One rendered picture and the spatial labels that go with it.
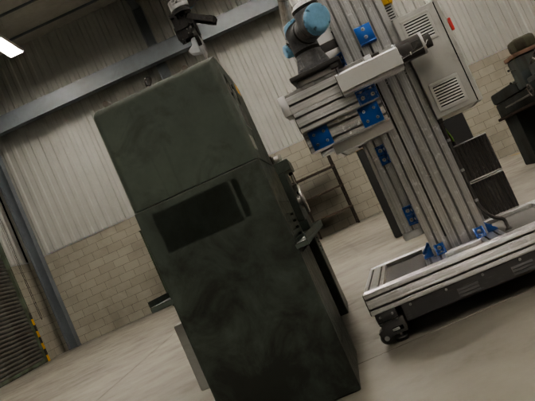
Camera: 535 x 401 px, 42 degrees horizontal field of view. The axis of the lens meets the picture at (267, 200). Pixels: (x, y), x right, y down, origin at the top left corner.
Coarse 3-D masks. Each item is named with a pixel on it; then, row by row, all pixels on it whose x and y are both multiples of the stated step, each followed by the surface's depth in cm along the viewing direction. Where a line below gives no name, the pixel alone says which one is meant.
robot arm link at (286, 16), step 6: (282, 0) 350; (288, 0) 350; (282, 6) 352; (288, 6) 352; (282, 12) 355; (288, 12) 354; (282, 18) 358; (288, 18) 356; (282, 24) 361; (288, 48) 367; (288, 54) 368
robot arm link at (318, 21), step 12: (300, 0) 279; (312, 0) 279; (300, 12) 278; (312, 12) 276; (324, 12) 278; (300, 24) 280; (312, 24) 276; (324, 24) 278; (300, 36) 285; (312, 36) 282
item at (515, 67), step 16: (512, 48) 877; (528, 48) 865; (512, 64) 882; (528, 64) 866; (528, 80) 849; (496, 96) 993; (512, 96) 944; (528, 96) 885; (512, 112) 954; (528, 112) 959; (512, 128) 999; (528, 128) 958; (528, 144) 965; (528, 160) 992
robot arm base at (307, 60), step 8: (304, 48) 290; (312, 48) 290; (320, 48) 293; (296, 56) 294; (304, 56) 290; (312, 56) 289; (320, 56) 291; (328, 56) 293; (304, 64) 290; (312, 64) 288
